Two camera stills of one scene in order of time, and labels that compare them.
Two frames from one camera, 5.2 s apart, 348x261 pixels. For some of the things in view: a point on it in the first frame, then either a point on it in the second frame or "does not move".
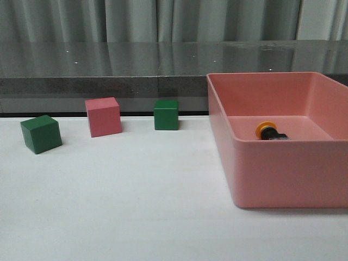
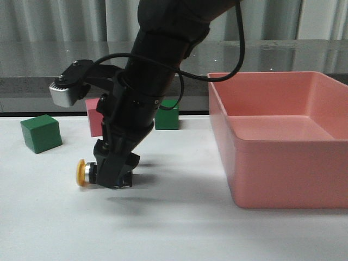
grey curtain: [172, 20] does not move
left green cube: [42, 133] does not move
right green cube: [166, 115] does not move
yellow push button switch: [268, 130] → [86, 172]
